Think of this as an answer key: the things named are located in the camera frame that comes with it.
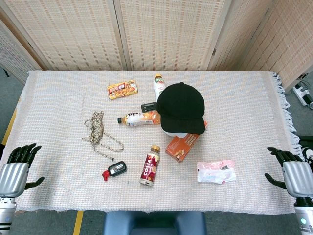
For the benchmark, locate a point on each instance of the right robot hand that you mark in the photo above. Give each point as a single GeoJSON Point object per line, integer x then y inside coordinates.
{"type": "Point", "coordinates": [297, 177]}

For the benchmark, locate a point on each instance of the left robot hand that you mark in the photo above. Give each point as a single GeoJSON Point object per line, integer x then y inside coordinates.
{"type": "Point", "coordinates": [13, 177]}

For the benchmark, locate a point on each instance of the black baseball cap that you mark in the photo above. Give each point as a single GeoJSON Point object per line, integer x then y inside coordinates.
{"type": "Point", "coordinates": [181, 105]}

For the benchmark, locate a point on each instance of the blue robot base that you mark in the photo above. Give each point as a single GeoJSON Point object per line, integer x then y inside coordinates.
{"type": "Point", "coordinates": [154, 222]}

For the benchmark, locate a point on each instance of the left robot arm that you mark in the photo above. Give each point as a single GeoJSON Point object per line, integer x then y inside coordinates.
{"type": "Point", "coordinates": [6, 215]}

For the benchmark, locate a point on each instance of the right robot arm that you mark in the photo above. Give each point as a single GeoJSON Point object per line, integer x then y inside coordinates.
{"type": "Point", "coordinates": [304, 218]}

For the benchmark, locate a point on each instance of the black white striped object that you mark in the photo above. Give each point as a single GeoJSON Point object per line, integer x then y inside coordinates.
{"type": "Point", "coordinates": [308, 153]}

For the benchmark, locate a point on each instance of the yellow floor tape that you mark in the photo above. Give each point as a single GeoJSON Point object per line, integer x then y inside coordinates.
{"type": "Point", "coordinates": [9, 126]}
{"type": "Point", "coordinates": [78, 222]}

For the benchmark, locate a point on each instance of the beige woven tablecloth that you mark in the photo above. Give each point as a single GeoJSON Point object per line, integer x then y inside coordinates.
{"type": "Point", "coordinates": [61, 122]}

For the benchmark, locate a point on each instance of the pink white plastic packet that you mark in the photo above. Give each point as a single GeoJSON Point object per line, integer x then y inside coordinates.
{"type": "Point", "coordinates": [216, 171]}

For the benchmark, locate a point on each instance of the white power strip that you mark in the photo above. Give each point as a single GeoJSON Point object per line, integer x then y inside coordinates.
{"type": "Point", "coordinates": [301, 94]}

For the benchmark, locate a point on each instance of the black ink bottle red cap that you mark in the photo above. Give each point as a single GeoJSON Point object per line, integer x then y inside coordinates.
{"type": "Point", "coordinates": [117, 169]}

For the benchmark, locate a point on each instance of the orange cardboard box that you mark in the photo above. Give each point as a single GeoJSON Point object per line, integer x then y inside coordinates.
{"type": "Point", "coordinates": [182, 147]}

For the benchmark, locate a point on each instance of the Costa coffee bottle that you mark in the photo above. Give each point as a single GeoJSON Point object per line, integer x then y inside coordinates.
{"type": "Point", "coordinates": [149, 166]}

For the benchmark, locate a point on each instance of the yellow curry box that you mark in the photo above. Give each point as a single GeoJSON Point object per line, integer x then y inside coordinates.
{"type": "Point", "coordinates": [122, 89]}

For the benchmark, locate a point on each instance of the orange tea plastic bottle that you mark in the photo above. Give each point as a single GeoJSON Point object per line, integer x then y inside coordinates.
{"type": "Point", "coordinates": [140, 118]}

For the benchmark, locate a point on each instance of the small black clip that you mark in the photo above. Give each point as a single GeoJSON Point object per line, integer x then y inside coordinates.
{"type": "Point", "coordinates": [148, 106]}

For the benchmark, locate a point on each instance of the white bottle with orange cap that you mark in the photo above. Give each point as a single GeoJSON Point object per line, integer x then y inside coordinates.
{"type": "Point", "coordinates": [158, 86]}

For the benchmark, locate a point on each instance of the woven folding screen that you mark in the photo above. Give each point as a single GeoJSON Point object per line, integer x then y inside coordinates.
{"type": "Point", "coordinates": [156, 31]}

